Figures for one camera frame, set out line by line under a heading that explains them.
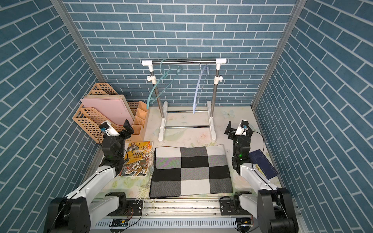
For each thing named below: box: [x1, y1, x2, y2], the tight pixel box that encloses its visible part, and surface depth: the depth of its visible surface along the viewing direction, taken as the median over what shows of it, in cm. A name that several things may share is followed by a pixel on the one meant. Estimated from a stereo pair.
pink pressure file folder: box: [80, 97, 134, 126], surface depth 87 cm
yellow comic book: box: [118, 140, 154, 177], surface depth 92 cm
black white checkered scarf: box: [149, 144, 233, 200], surface depth 85 cm
